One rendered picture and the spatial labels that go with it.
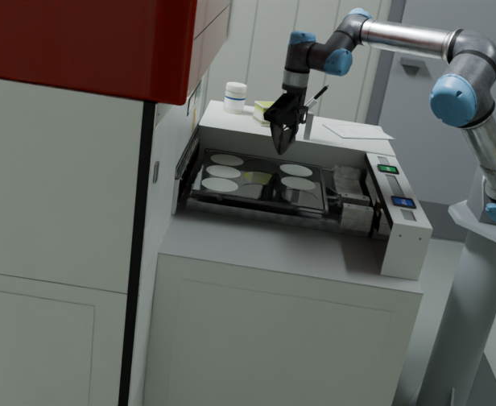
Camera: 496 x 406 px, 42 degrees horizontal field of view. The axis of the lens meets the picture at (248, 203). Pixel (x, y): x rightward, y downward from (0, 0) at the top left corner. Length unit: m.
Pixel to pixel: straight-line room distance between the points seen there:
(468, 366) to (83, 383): 1.34
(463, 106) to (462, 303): 0.83
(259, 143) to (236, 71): 1.72
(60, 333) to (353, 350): 0.69
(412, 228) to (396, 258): 0.09
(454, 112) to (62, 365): 1.07
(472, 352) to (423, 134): 1.81
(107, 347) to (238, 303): 0.33
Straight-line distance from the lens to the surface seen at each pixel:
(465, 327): 2.25
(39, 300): 1.40
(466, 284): 2.20
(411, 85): 3.75
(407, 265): 1.58
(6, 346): 1.49
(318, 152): 2.03
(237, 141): 2.02
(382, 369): 1.66
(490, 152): 1.75
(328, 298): 1.54
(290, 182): 1.83
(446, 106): 1.63
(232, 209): 1.73
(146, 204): 1.24
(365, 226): 1.72
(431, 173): 3.92
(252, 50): 3.69
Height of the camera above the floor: 1.51
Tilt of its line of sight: 22 degrees down
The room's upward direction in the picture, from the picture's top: 9 degrees clockwise
